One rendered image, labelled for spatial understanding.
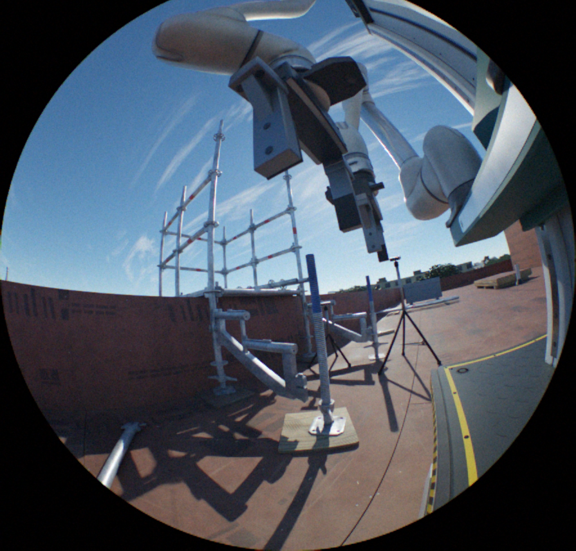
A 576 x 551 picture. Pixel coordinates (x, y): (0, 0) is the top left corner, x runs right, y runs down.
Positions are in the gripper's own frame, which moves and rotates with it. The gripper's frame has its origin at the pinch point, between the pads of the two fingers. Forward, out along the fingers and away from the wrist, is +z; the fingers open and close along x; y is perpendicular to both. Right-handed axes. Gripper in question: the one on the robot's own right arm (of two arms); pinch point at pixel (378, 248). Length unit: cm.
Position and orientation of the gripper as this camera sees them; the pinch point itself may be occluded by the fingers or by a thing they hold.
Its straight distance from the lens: 43.3
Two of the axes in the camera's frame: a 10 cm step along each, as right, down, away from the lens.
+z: 1.1, 9.7, -2.2
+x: 5.8, 1.2, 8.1
